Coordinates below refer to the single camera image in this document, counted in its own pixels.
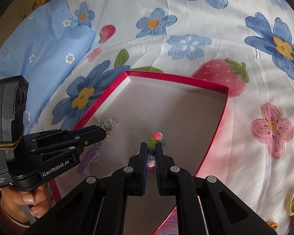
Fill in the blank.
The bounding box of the colourful bead bracelet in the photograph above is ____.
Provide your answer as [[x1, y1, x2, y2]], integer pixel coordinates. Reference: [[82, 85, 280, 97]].
[[136, 131, 166, 174]]

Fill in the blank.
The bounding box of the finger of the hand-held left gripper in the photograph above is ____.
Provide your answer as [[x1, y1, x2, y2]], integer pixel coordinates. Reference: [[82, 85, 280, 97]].
[[34, 140, 103, 167], [23, 125, 107, 150]]

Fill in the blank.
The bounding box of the person's left hand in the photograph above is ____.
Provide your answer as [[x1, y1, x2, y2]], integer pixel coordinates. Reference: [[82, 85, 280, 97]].
[[0, 182, 51, 226]]

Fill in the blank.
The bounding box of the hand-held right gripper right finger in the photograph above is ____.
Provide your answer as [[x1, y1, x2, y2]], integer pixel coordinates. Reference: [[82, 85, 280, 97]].
[[154, 142, 278, 235]]

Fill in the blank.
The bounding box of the light blue daisy pillow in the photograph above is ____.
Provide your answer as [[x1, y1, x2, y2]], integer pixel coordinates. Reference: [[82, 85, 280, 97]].
[[0, 0, 96, 137]]

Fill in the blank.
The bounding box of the red shallow cardboard box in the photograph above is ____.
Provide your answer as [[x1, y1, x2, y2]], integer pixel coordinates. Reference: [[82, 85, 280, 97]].
[[49, 70, 229, 235]]

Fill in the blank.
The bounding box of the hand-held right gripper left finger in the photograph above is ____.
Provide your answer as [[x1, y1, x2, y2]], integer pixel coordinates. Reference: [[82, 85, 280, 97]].
[[23, 142, 149, 235]]

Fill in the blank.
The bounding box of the purple hair clip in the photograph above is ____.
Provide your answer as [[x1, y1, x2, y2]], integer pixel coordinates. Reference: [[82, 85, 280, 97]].
[[77, 149, 101, 175]]

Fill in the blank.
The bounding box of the clear crystal bracelet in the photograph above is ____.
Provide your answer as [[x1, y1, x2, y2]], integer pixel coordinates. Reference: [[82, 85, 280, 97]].
[[96, 117, 119, 141]]

